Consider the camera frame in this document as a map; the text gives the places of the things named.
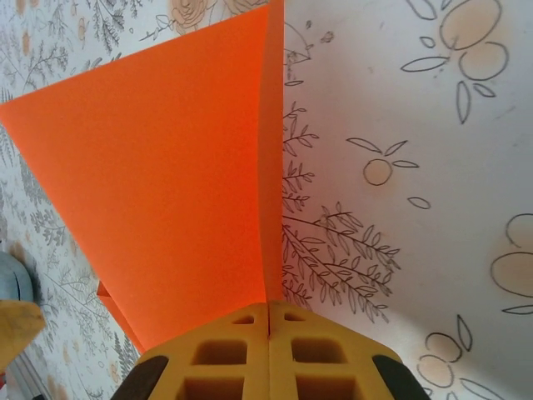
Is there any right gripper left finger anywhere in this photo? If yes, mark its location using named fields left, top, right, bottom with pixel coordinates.
left=114, top=302, right=270, bottom=400

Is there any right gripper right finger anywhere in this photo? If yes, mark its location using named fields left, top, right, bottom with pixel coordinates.
left=268, top=302, right=426, bottom=400

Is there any orange paper sheet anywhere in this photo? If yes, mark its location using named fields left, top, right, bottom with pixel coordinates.
left=0, top=0, right=286, bottom=355

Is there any grey-blue sponge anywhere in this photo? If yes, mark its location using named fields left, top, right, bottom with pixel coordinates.
left=0, top=252, right=37, bottom=303

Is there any floral printed tablecloth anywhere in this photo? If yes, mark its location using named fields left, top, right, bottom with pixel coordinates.
left=0, top=0, right=533, bottom=400

